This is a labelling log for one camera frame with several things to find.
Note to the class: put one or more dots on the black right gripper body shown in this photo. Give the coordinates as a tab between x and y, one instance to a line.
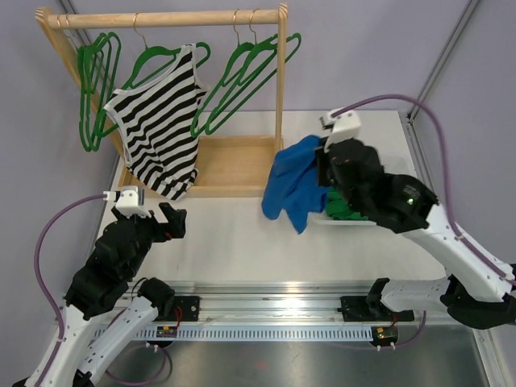
326	176

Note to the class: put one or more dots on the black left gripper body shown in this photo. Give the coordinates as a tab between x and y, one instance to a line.
151	230

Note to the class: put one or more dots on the green tank top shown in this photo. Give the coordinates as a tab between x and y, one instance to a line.
338	209

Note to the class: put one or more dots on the blue tank top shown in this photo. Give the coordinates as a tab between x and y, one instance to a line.
292	185

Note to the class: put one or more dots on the striped black white tank top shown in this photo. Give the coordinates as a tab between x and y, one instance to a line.
154	122

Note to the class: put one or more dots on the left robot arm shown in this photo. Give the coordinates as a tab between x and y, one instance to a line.
74	357

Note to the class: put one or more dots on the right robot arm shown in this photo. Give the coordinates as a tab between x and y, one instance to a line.
476	292

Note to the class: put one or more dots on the wooden clothes rack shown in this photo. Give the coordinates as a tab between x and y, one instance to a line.
231	166

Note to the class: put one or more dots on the bunch of green hangers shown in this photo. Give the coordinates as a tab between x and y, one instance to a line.
97	64

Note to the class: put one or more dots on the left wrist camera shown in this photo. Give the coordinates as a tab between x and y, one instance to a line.
129	201

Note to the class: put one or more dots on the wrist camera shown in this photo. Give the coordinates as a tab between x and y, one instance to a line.
343	126
129	201

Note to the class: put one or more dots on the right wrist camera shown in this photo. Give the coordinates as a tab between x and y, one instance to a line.
343	126

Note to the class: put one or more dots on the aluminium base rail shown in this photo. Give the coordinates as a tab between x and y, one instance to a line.
266	306

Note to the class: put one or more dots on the white slotted cable duct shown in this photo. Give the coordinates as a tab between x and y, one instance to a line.
259	333

